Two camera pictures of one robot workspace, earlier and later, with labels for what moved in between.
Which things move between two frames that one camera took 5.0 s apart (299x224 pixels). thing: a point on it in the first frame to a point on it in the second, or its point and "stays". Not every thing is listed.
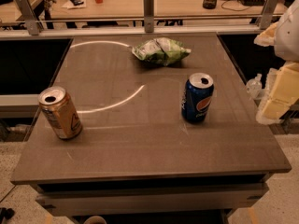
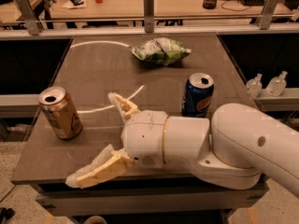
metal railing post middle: (149, 10) stays
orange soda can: (57, 104) stays
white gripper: (288, 35) to (145, 137)
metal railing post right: (270, 7) stays
